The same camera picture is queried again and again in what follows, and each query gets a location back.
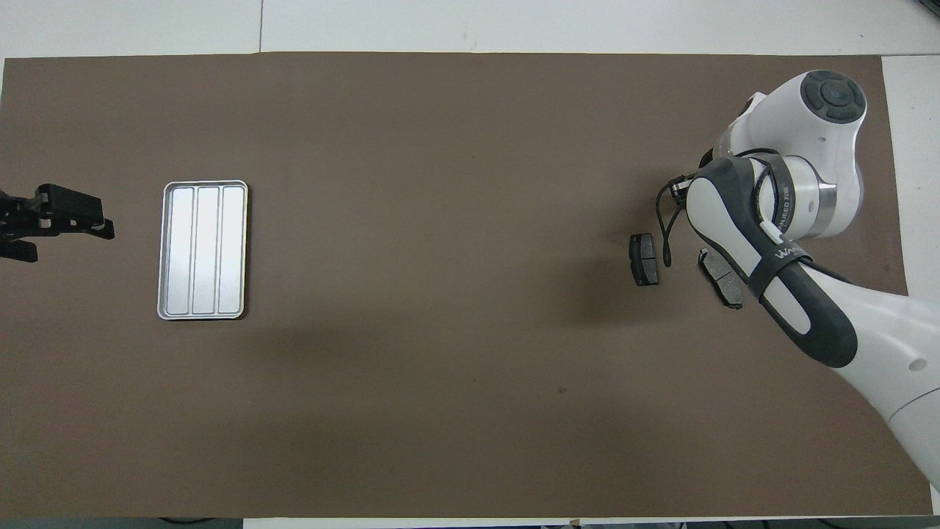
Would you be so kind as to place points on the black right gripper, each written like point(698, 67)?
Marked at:
point(683, 188)

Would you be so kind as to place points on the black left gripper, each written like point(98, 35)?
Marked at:
point(18, 217)

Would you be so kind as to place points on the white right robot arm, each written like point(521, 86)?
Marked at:
point(808, 132)

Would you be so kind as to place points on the silver metal tray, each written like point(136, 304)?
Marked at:
point(202, 250)

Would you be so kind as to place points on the rectangular grey brake pad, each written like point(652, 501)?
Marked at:
point(645, 259)

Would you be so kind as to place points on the curved grey brake pad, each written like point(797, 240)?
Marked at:
point(723, 283)

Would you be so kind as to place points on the brown table mat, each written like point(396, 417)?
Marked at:
point(440, 367)

